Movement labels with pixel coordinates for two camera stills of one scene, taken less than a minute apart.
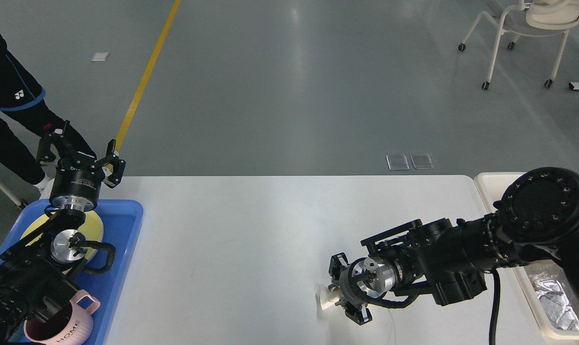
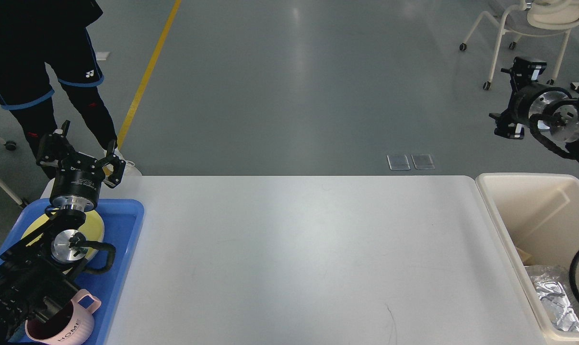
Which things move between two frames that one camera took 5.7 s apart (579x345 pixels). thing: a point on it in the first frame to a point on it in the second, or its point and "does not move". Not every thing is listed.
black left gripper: (77, 182) does not move
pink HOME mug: (71, 325) does not move
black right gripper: (349, 288) to (511, 123)
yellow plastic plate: (91, 227) does not move
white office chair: (535, 17) does not move
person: (15, 111) to (21, 39)
